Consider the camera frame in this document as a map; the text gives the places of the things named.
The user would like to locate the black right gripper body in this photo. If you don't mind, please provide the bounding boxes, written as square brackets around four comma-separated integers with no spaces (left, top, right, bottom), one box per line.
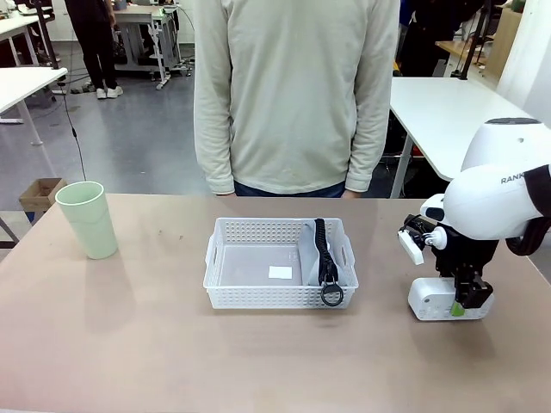
[432,225,501,284]

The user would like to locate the white rectangular box device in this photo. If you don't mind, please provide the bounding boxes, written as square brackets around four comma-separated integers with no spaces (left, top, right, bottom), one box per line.
[407,277,495,322]

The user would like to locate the person's left forearm beige sleeve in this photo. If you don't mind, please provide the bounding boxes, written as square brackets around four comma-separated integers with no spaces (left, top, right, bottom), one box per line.
[344,64,393,194]

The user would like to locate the person's right forearm beige sleeve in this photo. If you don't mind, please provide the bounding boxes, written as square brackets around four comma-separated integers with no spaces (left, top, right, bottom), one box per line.
[192,64,236,197]

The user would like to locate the white perforated plastic basket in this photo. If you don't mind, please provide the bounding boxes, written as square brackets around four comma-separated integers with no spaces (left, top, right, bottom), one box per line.
[202,217,360,311]

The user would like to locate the large white table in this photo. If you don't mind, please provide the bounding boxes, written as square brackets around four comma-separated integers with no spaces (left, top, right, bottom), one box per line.
[388,76,543,199]

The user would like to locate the black pole stand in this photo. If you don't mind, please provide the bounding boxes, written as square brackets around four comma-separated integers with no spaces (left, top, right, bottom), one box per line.
[455,0,494,82]

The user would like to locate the wooden cabinet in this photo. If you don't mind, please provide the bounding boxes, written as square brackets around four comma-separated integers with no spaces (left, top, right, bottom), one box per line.
[487,5,520,81]

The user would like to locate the bystander in dark clothes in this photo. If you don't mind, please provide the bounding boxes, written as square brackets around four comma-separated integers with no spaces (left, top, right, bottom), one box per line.
[398,0,468,79]

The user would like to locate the person in beige sweater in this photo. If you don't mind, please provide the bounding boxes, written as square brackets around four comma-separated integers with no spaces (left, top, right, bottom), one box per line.
[192,0,401,199]

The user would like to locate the light green plastic cup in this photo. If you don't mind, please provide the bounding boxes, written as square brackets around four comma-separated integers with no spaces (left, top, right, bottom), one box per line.
[54,181,120,261]

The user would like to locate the white workbench with equipment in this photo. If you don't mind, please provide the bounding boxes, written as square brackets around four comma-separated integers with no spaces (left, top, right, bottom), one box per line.
[112,3,195,91]

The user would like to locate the person in black clothes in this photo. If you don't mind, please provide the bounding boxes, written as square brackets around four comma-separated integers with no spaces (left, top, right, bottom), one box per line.
[64,0,125,101]

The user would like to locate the brown cardboard box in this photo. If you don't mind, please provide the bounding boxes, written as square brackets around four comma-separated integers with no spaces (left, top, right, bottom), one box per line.
[18,177,68,215]

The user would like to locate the white side table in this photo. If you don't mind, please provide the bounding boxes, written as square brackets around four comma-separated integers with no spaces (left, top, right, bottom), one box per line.
[0,66,70,147]

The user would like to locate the white desk with clutter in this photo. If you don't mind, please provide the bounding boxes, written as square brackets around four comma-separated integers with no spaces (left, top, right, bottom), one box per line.
[0,12,53,70]

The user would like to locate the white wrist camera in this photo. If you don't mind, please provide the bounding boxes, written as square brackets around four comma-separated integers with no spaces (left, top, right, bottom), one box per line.
[397,230,426,266]

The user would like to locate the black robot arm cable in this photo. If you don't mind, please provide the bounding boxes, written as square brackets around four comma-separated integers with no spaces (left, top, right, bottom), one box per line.
[505,163,551,257]

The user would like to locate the black coiled strap with ring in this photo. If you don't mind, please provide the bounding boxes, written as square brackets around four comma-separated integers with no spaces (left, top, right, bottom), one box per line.
[300,218,348,308]

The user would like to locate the thin black floor cable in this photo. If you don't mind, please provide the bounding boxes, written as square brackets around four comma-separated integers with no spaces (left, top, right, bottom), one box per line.
[62,79,88,182]

